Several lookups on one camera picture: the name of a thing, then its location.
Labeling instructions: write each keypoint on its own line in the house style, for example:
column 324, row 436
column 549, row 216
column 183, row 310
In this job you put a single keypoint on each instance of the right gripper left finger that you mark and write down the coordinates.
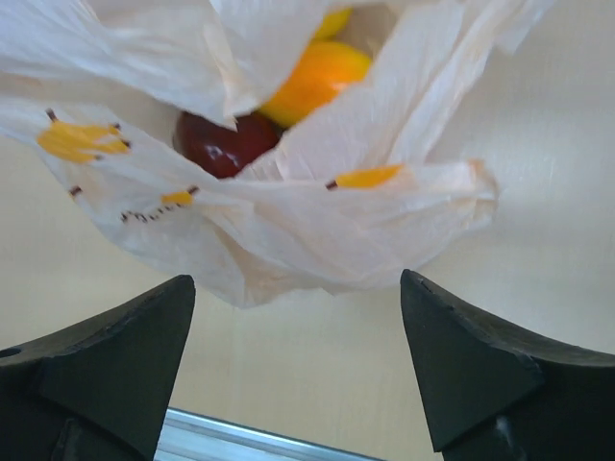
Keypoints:
column 99, row 389

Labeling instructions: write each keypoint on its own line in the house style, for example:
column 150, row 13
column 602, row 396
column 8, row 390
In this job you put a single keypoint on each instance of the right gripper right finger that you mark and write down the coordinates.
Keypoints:
column 492, row 390

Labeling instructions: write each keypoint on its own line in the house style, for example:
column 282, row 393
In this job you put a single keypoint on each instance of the translucent printed plastic bag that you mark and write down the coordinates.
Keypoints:
column 346, row 201

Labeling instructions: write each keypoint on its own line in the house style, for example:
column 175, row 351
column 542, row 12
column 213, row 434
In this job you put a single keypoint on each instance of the dark red apple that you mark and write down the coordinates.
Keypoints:
column 220, row 151

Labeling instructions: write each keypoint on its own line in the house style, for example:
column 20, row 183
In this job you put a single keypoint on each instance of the yellow fruit in bag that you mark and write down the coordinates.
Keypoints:
column 326, row 68

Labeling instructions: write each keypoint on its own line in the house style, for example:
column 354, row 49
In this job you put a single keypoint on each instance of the aluminium front rail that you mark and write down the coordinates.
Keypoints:
column 189, row 436

